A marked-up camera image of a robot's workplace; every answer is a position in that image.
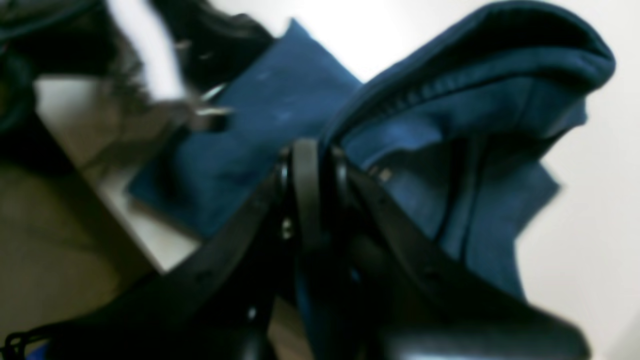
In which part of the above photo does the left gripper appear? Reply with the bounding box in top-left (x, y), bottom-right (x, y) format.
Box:
top-left (80, 88), bottom-right (233, 176)

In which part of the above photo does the dark blue t-shirt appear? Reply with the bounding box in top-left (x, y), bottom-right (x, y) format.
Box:
top-left (131, 0), bottom-right (617, 360)

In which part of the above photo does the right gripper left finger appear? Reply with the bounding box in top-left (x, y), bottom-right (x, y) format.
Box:
top-left (45, 138), bottom-right (321, 360)

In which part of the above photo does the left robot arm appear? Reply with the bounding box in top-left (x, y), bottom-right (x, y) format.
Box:
top-left (1, 0), bottom-right (272, 175)

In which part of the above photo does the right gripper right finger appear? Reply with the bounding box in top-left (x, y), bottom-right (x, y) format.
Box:
top-left (327, 146), bottom-right (591, 360)

